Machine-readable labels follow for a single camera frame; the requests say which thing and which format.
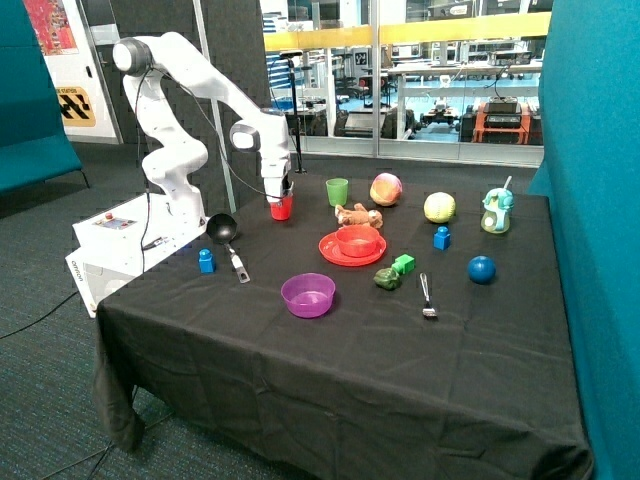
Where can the teal sippy cup with straw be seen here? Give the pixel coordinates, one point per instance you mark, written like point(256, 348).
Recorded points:
point(498, 204)

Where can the teal sofa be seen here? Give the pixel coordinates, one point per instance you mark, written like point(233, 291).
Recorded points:
point(34, 146)

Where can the dark green plush toy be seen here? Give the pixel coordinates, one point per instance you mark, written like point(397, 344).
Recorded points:
point(387, 279)

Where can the dark blue ball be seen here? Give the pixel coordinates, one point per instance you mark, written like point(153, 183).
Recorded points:
point(481, 270)

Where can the brown plush toy dog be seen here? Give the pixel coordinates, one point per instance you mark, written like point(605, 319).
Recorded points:
point(359, 215)

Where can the green toy block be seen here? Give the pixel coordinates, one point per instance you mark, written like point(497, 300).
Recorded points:
point(404, 264)

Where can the yellow green softball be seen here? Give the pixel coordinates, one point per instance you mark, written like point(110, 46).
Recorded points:
point(439, 207)

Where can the blue toy block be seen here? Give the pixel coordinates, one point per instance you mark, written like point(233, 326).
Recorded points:
point(442, 238)
point(207, 262)

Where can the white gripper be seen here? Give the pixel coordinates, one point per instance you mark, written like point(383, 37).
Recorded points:
point(275, 167)

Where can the green plastic cup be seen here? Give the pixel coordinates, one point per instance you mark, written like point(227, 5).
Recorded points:
point(337, 191)

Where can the purple plastic bowl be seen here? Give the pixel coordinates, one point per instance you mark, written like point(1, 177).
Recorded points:
point(308, 295)

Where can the teal partition panel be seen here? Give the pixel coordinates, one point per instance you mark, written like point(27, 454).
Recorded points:
point(589, 96)

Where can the pink orange soft ball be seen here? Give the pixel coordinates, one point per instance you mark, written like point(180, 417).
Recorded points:
point(386, 189)

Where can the blue toy block left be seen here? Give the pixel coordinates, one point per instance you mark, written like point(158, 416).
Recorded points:
point(207, 262)

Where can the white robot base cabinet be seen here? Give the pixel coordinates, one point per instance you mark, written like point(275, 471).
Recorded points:
point(120, 244)

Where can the black camera stand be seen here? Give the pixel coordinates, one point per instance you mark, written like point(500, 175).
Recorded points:
point(288, 56)

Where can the metal fork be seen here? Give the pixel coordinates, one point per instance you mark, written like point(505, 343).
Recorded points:
point(428, 311)

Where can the red plastic bowl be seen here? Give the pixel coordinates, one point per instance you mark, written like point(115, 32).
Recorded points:
point(357, 241)

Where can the red plastic cup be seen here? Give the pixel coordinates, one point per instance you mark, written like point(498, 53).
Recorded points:
point(281, 210)

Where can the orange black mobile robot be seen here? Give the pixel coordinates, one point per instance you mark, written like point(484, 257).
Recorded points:
point(502, 120)

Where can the black tablecloth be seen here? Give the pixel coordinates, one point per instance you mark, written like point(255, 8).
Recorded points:
point(371, 389)

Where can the black ladle with metal handle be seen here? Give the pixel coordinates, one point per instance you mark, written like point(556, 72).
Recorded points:
point(222, 229)

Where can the blue toy block right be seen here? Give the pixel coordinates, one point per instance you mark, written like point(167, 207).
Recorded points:
point(442, 238)

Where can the red plastic plate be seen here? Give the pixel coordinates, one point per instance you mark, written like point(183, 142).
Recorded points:
point(330, 250)

